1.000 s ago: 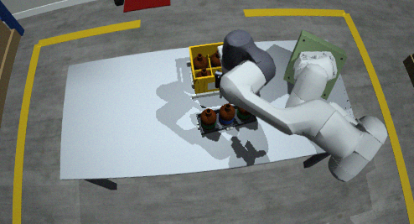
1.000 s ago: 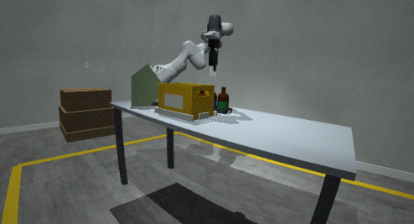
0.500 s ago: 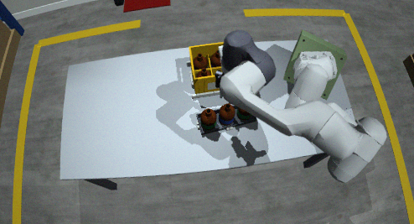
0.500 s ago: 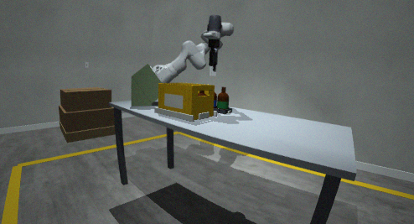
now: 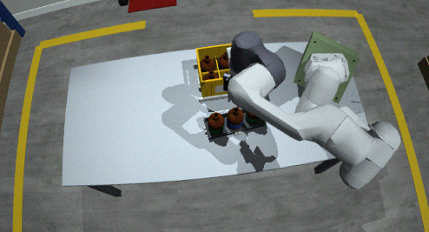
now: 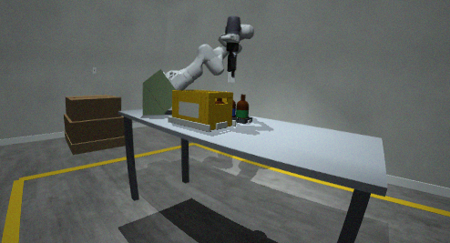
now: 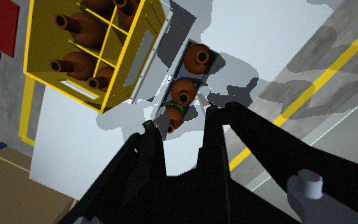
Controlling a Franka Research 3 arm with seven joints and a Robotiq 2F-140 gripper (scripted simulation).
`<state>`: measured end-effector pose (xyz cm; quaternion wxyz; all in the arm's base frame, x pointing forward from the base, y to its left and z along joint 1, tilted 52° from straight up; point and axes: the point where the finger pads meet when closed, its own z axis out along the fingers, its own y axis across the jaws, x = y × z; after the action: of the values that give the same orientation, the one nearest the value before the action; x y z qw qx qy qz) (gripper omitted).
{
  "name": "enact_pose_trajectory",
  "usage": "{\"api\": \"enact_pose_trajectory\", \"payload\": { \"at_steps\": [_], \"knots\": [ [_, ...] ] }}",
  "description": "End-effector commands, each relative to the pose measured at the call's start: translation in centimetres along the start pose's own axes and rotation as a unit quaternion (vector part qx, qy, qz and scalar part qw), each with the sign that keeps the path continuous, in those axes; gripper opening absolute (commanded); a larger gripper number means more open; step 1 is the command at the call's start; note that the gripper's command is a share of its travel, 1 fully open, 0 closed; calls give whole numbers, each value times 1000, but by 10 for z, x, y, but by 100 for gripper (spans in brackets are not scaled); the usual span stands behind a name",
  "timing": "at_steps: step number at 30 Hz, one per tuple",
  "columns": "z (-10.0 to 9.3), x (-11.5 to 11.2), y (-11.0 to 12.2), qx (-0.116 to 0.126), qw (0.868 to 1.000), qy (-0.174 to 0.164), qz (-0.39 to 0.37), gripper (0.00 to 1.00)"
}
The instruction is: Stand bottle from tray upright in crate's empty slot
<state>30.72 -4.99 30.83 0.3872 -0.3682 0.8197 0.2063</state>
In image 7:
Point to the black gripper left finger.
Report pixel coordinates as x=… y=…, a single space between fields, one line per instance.
x=101 y=204

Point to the brown bottle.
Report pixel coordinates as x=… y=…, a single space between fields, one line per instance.
x=78 y=65
x=183 y=91
x=175 y=112
x=104 y=8
x=84 y=28
x=129 y=9
x=102 y=79
x=198 y=63

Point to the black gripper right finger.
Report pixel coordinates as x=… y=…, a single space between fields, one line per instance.
x=321 y=188

